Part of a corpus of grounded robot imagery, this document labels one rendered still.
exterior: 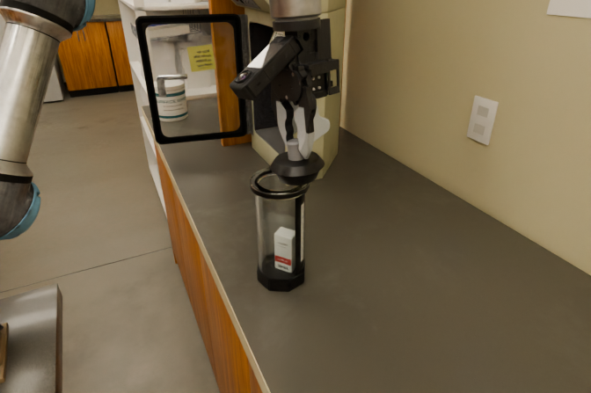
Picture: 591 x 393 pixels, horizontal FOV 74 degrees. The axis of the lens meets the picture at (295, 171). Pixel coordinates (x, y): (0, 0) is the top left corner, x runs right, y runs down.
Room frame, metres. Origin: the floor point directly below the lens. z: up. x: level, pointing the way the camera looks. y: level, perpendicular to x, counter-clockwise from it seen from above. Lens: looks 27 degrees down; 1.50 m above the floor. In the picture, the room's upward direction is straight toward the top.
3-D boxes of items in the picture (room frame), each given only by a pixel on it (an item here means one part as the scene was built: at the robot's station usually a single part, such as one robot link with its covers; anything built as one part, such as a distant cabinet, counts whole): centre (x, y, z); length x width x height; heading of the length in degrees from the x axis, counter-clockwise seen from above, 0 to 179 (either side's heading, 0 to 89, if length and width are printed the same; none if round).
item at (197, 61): (1.25, 0.32, 1.19); 0.30 x 0.01 x 0.40; 105
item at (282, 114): (0.63, 0.00, 1.27); 0.06 x 0.03 x 0.09; 129
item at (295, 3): (0.62, 0.00, 1.46); 0.08 x 0.08 x 0.05
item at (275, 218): (0.63, 0.03, 1.06); 0.11 x 0.11 x 0.21
